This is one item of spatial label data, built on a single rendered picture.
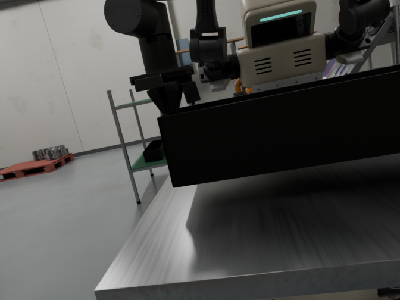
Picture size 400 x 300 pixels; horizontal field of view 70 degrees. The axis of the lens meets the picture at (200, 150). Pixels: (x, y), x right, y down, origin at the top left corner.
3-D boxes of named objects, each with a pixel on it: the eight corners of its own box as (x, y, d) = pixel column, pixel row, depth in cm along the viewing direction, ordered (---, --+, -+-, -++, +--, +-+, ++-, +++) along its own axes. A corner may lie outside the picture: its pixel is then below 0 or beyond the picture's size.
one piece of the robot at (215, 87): (212, 87, 107) (206, 56, 103) (225, 85, 106) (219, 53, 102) (211, 93, 98) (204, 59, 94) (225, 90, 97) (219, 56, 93)
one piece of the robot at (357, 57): (336, 62, 100) (334, 28, 96) (350, 59, 100) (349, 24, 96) (347, 65, 91) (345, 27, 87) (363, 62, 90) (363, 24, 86)
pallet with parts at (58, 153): (75, 158, 616) (70, 142, 608) (55, 171, 527) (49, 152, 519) (16, 171, 620) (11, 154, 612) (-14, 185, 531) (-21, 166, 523)
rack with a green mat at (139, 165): (136, 204, 278) (105, 90, 254) (150, 175, 367) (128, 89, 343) (183, 195, 277) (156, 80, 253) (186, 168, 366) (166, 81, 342)
